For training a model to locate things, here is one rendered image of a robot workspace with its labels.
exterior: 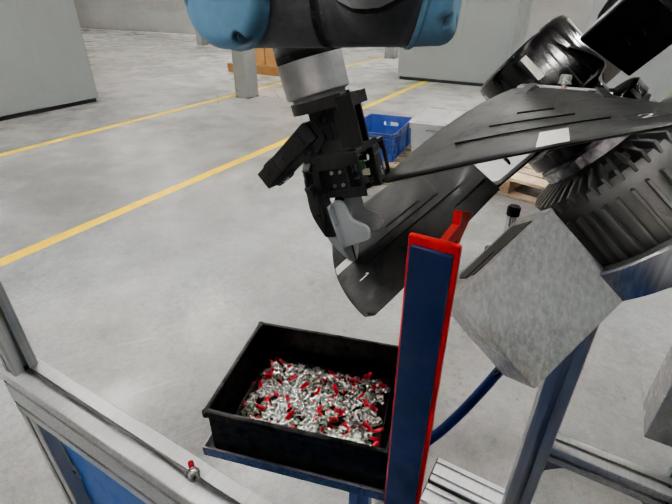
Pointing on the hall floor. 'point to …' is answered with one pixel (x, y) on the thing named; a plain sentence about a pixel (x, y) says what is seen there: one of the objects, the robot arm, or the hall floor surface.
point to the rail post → (48, 444)
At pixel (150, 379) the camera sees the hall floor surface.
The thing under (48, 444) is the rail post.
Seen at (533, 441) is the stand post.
